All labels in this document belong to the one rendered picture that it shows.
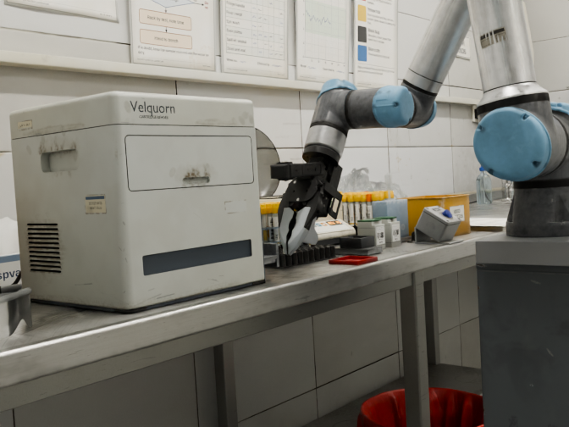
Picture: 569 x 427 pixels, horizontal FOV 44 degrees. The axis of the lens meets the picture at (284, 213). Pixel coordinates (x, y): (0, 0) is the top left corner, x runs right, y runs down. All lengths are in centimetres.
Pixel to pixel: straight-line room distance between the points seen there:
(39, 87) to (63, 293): 68
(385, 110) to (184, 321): 56
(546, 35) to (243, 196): 295
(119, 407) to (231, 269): 79
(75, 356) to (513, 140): 73
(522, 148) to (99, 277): 67
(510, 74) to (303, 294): 49
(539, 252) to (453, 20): 46
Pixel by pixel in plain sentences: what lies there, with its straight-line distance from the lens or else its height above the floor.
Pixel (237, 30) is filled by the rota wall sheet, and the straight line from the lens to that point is 211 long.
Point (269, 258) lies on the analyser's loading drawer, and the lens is 119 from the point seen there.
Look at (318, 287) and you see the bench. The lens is 122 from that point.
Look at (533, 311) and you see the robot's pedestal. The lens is 131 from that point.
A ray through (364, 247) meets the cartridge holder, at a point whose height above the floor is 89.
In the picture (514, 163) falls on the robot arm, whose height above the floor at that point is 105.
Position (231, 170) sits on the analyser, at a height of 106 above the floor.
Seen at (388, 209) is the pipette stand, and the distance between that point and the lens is 167.
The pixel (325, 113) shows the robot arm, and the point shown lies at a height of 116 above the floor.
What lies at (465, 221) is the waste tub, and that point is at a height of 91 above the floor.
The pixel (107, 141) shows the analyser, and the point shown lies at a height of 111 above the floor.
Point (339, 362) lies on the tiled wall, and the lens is 248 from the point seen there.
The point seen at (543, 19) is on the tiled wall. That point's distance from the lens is 394.
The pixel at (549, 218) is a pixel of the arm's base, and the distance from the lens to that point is 131.
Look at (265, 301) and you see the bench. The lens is 111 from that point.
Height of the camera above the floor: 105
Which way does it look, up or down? 3 degrees down
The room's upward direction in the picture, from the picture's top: 3 degrees counter-clockwise
